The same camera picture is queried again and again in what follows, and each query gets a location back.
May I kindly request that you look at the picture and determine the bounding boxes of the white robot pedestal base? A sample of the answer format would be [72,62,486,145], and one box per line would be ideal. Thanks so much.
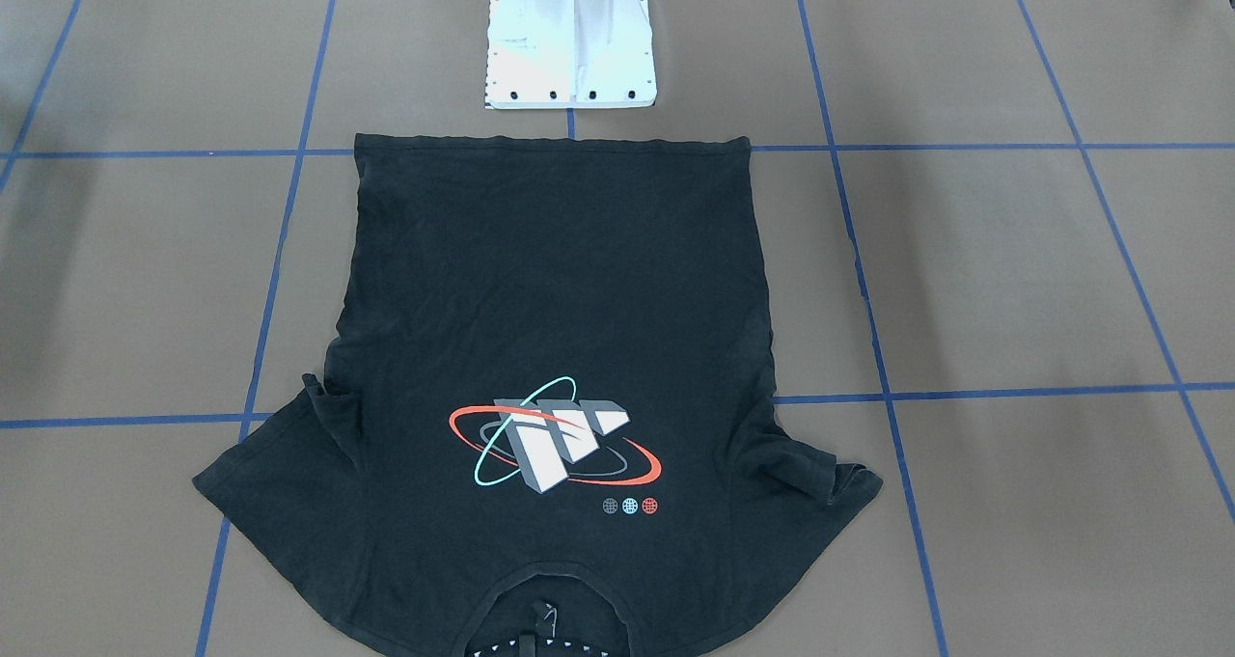
[484,0,658,109]

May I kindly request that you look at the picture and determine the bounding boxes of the black t-shirt with logo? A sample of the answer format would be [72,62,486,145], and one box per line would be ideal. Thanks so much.
[193,135,882,656]

